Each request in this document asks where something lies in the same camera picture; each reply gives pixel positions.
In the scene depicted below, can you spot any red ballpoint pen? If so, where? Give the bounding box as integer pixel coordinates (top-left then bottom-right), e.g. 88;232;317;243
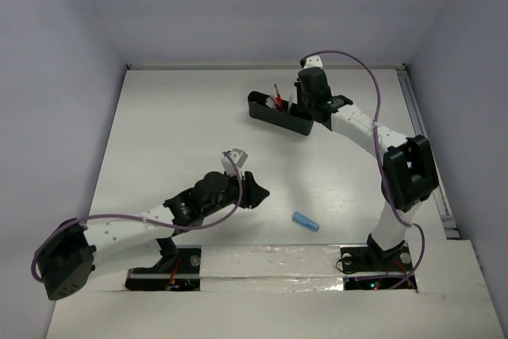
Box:
274;84;283;110

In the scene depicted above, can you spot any blue highlighter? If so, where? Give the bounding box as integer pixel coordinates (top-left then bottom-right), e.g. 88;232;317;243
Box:
292;212;320;232

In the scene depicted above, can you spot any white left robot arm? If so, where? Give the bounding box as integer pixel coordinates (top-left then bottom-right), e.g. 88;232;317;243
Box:
31;171;270;301

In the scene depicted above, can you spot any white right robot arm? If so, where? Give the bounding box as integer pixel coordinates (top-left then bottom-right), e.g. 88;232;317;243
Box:
295;67;439;269

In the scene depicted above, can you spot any black stationery container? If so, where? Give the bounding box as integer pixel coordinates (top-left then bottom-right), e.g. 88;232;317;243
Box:
248;91;314;136

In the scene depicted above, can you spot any white pen in container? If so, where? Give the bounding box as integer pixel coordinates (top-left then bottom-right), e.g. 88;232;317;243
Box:
265;97;278;110

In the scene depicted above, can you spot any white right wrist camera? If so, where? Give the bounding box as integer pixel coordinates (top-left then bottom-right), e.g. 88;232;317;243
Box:
300;54;323;69

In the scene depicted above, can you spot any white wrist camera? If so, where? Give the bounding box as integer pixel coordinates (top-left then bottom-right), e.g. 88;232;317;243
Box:
300;54;323;69
221;148;248;176

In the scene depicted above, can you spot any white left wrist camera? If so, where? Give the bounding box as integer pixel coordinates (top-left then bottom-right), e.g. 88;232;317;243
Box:
221;148;248;176

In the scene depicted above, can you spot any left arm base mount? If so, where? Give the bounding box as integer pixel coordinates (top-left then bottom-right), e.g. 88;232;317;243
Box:
125;237;202;292

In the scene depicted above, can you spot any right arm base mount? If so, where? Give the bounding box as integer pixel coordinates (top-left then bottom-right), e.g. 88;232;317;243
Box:
335;246;417;291

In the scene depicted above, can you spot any aluminium side rail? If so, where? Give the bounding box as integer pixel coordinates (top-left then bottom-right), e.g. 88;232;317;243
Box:
396;66;461;240

